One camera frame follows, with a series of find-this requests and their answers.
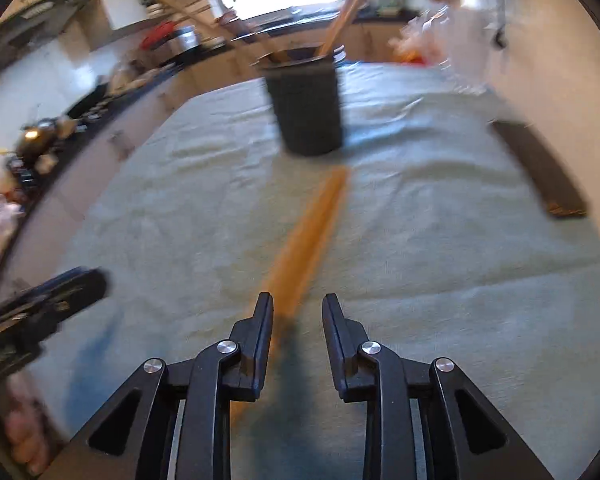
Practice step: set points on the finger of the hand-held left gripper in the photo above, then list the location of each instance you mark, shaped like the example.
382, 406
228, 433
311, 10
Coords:
75, 287

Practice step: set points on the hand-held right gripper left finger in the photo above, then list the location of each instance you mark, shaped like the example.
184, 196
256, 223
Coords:
262, 340

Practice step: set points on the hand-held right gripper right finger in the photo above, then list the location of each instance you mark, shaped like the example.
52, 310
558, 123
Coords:
334, 340

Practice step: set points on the wooden chopstick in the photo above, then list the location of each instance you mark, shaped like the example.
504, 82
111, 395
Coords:
305, 250
337, 25
355, 0

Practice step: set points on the black utensil holder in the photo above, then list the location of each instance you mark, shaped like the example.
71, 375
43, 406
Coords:
307, 105

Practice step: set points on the person's left hand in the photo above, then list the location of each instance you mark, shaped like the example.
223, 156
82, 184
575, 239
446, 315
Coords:
27, 435

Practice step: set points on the light blue towel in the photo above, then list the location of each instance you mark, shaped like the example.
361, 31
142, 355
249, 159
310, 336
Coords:
405, 260

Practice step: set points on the red colander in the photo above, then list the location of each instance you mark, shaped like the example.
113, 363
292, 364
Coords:
157, 35

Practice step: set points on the black phone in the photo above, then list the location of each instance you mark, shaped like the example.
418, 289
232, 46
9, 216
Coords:
540, 170

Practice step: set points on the silver rice cooker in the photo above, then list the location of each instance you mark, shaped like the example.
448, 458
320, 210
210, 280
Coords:
184, 42

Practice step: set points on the range hood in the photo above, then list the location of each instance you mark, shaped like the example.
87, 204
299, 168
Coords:
45, 10

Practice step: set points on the open wall cabinet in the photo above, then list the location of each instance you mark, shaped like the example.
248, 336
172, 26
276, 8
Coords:
125, 5

